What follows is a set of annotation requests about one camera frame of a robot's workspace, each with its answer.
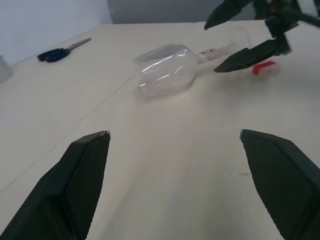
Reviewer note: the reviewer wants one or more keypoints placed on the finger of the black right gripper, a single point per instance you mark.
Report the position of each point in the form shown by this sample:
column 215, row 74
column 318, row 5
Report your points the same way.
column 225, row 12
column 250, row 57

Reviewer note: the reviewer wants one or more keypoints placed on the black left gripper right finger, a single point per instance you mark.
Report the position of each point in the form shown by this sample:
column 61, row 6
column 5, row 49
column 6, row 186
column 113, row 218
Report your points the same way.
column 287, row 185

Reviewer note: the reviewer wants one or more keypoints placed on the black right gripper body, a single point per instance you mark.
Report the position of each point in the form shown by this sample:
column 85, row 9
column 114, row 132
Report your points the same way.
column 280, row 22

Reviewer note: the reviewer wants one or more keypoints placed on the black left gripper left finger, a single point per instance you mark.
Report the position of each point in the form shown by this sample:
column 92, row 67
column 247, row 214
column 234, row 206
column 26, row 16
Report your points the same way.
column 57, row 190

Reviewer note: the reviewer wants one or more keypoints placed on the white bottle cap red label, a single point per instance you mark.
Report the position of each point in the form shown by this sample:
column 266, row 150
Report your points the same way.
column 268, row 71

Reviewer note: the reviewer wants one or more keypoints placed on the grey partition panel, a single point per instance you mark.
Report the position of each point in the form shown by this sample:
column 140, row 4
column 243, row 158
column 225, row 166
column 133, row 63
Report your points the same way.
column 162, row 10

